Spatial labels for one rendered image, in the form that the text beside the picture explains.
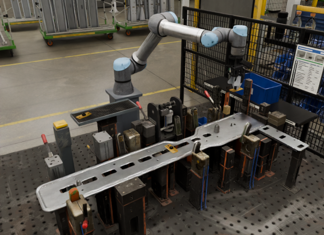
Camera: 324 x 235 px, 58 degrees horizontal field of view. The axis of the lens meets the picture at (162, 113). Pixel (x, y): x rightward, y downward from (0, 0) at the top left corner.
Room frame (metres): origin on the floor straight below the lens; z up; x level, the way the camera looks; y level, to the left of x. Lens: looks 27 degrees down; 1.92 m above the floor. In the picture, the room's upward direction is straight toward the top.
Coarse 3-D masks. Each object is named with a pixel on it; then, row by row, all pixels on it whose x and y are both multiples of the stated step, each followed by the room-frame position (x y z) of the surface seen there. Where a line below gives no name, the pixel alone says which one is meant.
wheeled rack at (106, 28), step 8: (96, 0) 8.98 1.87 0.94; (112, 0) 8.25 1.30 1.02; (40, 8) 7.43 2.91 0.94; (104, 8) 9.07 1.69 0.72; (40, 24) 8.12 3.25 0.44; (104, 24) 9.00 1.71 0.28; (40, 32) 8.13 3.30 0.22; (56, 32) 7.72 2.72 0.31; (64, 32) 7.74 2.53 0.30; (72, 32) 7.83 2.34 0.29; (80, 32) 7.87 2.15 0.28; (88, 32) 7.90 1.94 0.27; (96, 32) 7.99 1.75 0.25; (104, 32) 8.09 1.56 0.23; (112, 32) 8.19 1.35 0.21; (48, 40) 7.51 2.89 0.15
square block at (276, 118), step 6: (270, 114) 1.67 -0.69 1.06; (276, 114) 1.67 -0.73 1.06; (282, 114) 1.67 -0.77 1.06; (270, 120) 1.66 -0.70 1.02; (276, 120) 1.63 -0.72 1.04; (282, 120) 1.63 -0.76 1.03; (276, 126) 1.62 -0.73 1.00; (282, 126) 1.65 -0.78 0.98; (276, 144) 1.64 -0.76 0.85; (276, 150) 1.64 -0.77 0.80; (276, 156) 1.65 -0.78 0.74
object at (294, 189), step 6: (294, 156) 1.38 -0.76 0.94; (300, 156) 1.37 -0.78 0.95; (294, 162) 1.38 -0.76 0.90; (300, 162) 1.38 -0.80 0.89; (294, 168) 1.37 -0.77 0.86; (288, 174) 1.39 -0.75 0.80; (294, 174) 1.37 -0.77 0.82; (288, 180) 1.39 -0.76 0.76; (294, 180) 1.39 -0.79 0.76; (288, 186) 1.38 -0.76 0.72; (294, 186) 1.38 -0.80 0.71; (294, 192) 1.34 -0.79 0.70
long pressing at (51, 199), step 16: (240, 112) 1.80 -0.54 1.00; (208, 128) 1.59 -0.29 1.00; (224, 128) 1.59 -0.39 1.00; (240, 128) 1.59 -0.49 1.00; (256, 128) 1.60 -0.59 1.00; (160, 144) 1.41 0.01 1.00; (176, 144) 1.41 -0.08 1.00; (192, 144) 1.41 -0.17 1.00; (208, 144) 1.41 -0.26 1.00; (112, 160) 1.25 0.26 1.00; (128, 160) 1.26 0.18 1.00; (160, 160) 1.26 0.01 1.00; (176, 160) 1.27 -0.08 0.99; (64, 176) 1.12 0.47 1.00; (80, 176) 1.13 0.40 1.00; (96, 176) 1.13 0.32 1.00; (112, 176) 1.13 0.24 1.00; (128, 176) 1.13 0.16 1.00; (48, 192) 1.02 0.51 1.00; (80, 192) 1.02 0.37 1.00; (96, 192) 1.02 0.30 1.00; (48, 208) 0.92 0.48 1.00
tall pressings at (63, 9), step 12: (48, 0) 7.76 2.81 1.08; (60, 0) 7.89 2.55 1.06; (72, 0) 8.21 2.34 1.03; (84, 0) 8.34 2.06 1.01; (48, 12) 7.95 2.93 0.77; (60, 12) 7.86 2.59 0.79; (72, 12) 8.22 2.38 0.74; (84, 12) 8.35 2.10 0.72; (96, 12) 8.46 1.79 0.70; (48, 24) 7.69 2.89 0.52; (60, 24) 7.82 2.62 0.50; (72, 24) 8.18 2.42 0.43; (84, 24) 8.32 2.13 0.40; (96, 24) 8.47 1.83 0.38
